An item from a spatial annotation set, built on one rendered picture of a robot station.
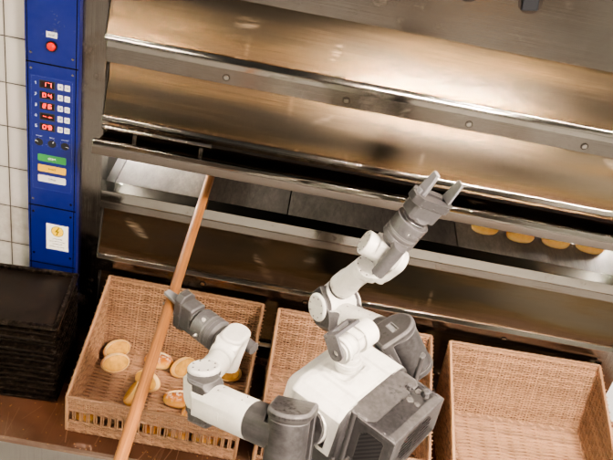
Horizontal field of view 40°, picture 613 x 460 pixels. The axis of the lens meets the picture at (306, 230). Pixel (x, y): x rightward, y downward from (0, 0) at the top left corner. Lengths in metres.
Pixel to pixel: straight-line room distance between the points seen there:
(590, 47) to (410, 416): 1.19
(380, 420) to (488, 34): 1.15
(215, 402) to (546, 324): 1.46
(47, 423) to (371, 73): 1.49
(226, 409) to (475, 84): 1.20
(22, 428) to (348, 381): 1.27
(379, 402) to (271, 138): 1.01
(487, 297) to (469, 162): 0.54
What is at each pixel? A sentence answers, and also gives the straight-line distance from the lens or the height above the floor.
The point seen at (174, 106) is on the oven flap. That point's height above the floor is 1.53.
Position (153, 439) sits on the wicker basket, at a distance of 2.76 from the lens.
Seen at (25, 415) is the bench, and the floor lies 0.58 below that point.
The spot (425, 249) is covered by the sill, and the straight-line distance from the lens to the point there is 2.77.
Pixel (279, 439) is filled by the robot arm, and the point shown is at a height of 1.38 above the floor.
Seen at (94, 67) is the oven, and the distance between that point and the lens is 2.59.
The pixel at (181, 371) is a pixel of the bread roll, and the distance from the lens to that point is 2.94.
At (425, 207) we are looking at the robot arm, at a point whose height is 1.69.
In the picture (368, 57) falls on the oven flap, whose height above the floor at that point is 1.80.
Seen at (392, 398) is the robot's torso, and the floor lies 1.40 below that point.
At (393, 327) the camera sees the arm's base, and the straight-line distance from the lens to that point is 2.05.
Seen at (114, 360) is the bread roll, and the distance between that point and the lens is 2.95.
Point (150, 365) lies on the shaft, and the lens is 2.13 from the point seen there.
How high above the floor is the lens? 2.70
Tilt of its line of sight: 34 degrees down
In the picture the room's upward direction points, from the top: 12 degrees clockwise
